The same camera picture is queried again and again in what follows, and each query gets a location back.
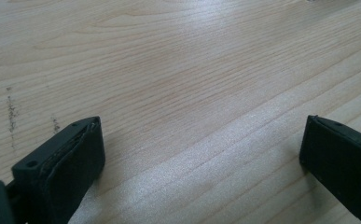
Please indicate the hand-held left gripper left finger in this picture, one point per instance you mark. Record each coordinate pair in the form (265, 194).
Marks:
(66, 168)

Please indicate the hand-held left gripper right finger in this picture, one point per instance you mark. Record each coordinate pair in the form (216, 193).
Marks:
(340, 161)

